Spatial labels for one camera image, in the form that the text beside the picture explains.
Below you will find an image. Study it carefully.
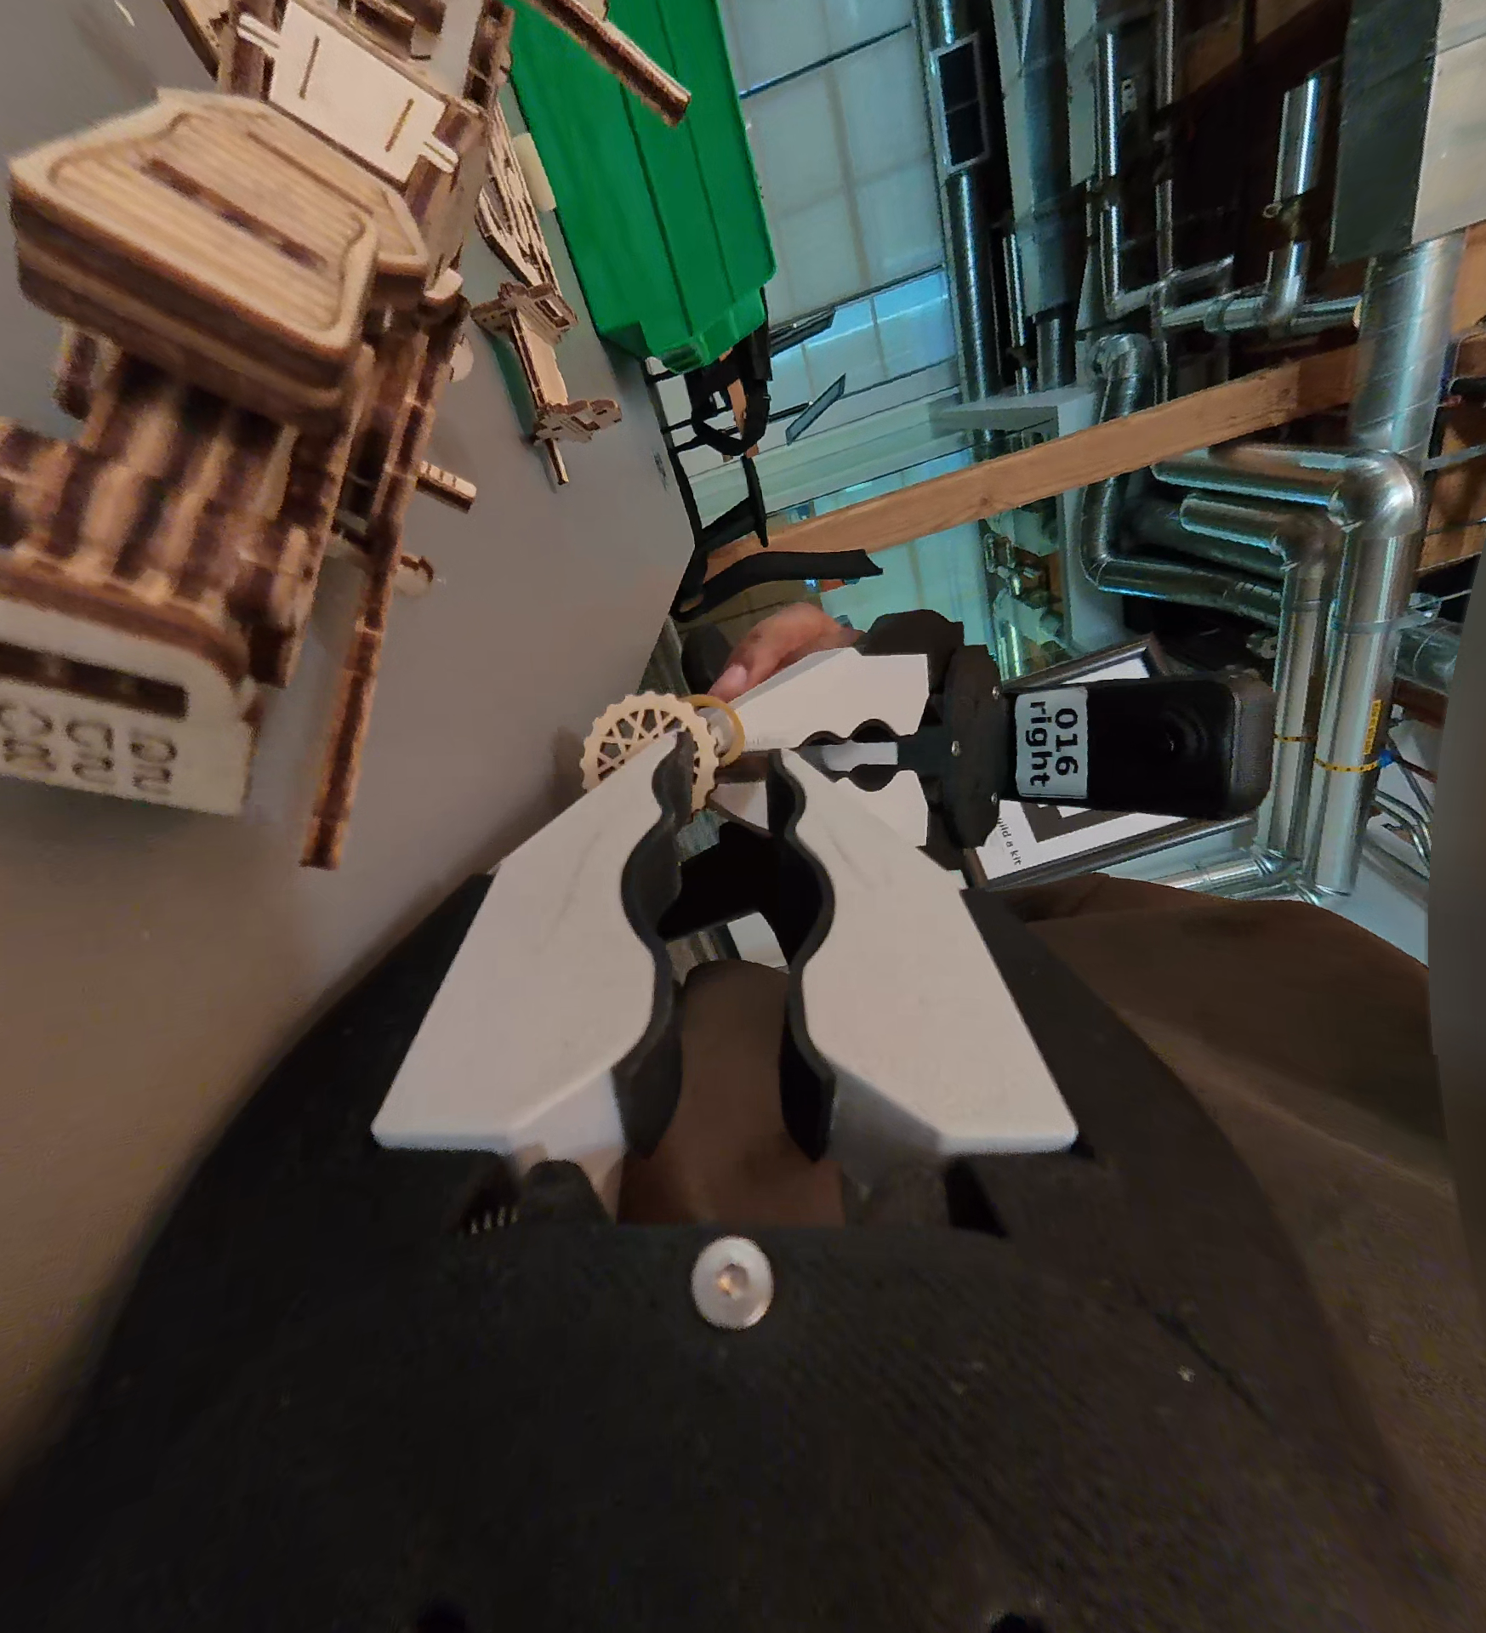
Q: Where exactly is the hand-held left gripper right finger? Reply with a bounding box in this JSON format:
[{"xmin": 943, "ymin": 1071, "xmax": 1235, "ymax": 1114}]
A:
[{"xmin": 768, "ymin": 754, "xmax": 1083, "ymax": 1162}]

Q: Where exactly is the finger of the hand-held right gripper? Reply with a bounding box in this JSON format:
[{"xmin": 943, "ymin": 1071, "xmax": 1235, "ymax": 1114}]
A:
[
  {"xmin": 807, "ymin": 746, "xmax": 945, "ymax": 872},
  {"xmin": 717, "ymin": 649, "xmax": 945, "ymax": 756}
]

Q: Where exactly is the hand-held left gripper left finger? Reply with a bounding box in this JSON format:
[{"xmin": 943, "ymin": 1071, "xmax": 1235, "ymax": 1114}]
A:
[{"xmin": 372, "ymin": 740, "xmax": 709, "ymax": 1162}]

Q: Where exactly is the tan rubber ring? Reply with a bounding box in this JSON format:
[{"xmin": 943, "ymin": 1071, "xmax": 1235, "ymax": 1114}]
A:
[{"xmin": 690, "ymin": 693, "xmax": 750, "ymax": 777}]

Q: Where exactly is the wooden wheel piece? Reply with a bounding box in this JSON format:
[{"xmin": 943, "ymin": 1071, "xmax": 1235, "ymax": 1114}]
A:
[{"xmin": 581, "ymin": 689, "xmax": 709, "ymax": 802}]

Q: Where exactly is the wooden model assembly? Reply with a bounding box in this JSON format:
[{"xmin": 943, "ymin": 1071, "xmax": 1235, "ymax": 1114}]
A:
[{"xmin": 0, "ymin": 0, "xmax": 694, "ymax": 872}]

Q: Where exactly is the person's right hand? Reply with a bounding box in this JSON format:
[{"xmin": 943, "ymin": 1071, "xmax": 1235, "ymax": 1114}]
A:
[{"xmin": 723, "ymin": 604, "xmax": 867, "ymax": 697}]

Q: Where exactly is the wooden grid piece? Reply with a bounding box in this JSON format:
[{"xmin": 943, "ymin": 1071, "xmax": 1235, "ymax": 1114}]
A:
[{"xmin": 470, "ymin": 281, "xmax": 626, "ymax": 489}]

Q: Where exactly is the green plastic bin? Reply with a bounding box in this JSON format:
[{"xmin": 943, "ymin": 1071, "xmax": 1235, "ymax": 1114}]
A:
[{"xmin": 505, "ymin": 0, "xmax": 779, "ymax": 374}]

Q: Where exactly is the silver ventilation duct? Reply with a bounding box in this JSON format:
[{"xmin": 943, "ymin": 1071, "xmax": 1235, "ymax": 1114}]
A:
[{"xmin": 922, "ymin": 0, "xmax": 1486, "ymax": 904}]

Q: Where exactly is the wooden post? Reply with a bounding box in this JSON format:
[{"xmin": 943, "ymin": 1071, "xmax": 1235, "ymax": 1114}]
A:
[{"xmin": 702, "ymin": 343, "xmax": 1360, "ymax": 584}]

